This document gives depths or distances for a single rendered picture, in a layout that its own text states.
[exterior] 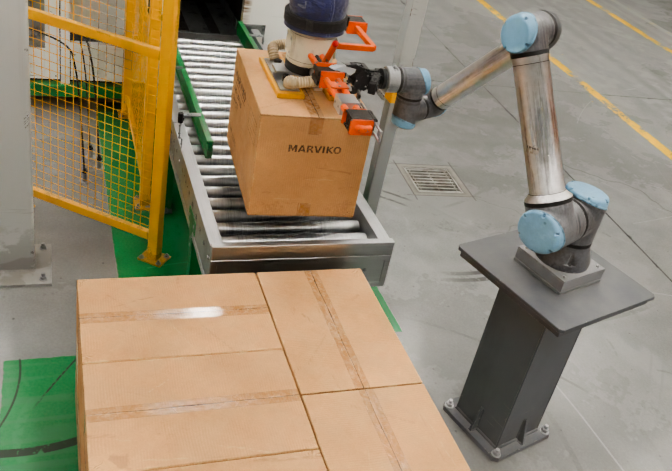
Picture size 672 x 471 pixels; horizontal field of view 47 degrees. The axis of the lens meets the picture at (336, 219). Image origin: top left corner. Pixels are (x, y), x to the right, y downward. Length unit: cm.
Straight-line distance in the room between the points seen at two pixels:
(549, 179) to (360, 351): 80
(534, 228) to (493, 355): 66
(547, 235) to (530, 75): 49
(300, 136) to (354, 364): 79
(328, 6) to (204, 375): 129
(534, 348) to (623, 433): 80
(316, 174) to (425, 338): 110
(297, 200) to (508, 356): 95
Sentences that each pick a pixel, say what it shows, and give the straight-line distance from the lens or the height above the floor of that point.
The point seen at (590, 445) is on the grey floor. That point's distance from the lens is 335.
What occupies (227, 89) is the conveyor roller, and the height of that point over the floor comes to 55.
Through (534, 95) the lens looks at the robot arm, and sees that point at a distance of 243.
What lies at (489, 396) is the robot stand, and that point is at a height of 19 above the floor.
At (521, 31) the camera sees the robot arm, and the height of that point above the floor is 154.
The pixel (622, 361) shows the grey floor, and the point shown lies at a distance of 386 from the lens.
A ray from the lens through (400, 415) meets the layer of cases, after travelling 233.
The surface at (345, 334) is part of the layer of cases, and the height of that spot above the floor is 54.
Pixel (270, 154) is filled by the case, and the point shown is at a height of 93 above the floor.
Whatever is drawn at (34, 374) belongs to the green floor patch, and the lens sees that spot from 312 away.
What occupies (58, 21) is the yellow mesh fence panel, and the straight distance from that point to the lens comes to 346.
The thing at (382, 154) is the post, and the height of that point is 69.
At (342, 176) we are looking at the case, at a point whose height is 86.
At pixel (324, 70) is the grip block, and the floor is 123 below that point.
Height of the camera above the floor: 215
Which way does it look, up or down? 31 degrees down
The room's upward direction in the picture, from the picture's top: 12 degrees clockwise
